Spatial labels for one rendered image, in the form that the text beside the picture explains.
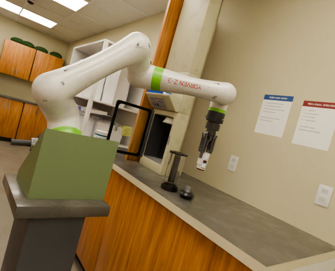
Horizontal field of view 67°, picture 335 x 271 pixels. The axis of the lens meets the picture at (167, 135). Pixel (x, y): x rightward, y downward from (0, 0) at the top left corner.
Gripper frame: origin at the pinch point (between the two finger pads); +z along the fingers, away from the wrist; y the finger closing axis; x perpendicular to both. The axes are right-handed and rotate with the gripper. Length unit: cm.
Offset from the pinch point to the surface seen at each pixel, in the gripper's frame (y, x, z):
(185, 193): 3.8, -2.2, 20.5
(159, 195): 15.1, -10.6, 24.1
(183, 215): 20.2, 9.1, 25.5
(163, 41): -30, -81, -76
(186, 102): -30, -42, -31
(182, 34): -31, -65, -82
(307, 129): -49, 35, -32
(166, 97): -16, -50, -31
